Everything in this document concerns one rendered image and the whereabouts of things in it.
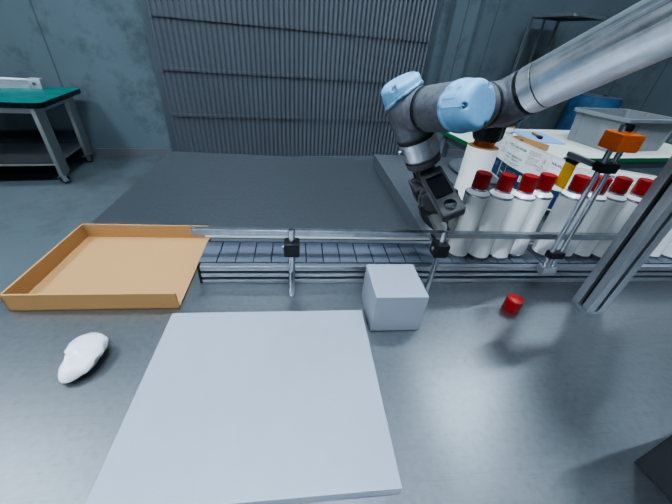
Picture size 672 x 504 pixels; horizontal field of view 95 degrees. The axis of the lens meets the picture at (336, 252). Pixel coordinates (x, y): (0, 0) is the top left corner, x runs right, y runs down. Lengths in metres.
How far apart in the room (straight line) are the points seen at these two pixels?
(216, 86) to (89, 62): 1.19
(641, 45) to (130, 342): 0.84
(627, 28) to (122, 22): 4.04
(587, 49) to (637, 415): 0.56
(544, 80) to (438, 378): 0.49
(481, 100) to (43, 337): 0.81
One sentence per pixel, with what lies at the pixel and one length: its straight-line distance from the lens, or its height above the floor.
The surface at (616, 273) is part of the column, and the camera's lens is 0.84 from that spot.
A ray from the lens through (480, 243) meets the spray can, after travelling 0.80.
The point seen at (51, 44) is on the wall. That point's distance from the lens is 4.45.
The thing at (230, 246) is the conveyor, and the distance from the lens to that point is 0.75.
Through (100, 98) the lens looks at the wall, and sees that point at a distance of 4.40.
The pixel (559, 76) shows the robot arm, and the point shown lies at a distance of 0.59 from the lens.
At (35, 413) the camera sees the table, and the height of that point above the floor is 0.83.
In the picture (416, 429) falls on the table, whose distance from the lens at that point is 0.53.
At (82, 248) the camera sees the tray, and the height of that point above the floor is 0.83.
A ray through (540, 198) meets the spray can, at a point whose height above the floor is 1.04.
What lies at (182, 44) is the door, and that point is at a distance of 4.08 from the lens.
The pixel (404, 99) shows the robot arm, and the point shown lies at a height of 1.21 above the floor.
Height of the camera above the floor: 1.29
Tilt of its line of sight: 34 degrees down
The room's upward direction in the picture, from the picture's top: 5 degrees clockwise
